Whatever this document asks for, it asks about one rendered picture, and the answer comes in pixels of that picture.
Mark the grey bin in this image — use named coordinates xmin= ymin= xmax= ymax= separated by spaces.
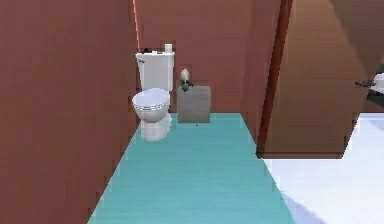
xmin=176 ymin=85 xmax=212 ymax=125

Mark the white green spray bottle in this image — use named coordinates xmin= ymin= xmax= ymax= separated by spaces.
xmin=179 ymin=68 xmax=191 ymax=93

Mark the brown room door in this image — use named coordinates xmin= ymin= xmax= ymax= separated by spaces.
xmin=256 ymin=0 xmax=384 ymax=160

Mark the black door handle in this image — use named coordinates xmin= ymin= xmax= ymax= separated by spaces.
xmin=354 ymin=79 xmax=377 ymax=89

